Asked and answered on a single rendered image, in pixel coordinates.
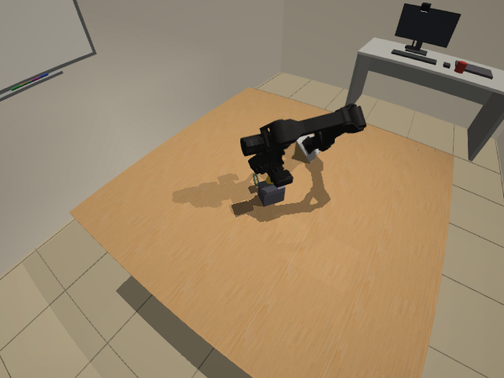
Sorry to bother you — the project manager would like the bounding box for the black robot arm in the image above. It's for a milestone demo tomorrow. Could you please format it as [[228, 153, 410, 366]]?
[[240, 104, 366, 175]]

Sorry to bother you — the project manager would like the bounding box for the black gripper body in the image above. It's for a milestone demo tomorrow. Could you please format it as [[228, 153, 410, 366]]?
[[265, 150, 294, 187]]

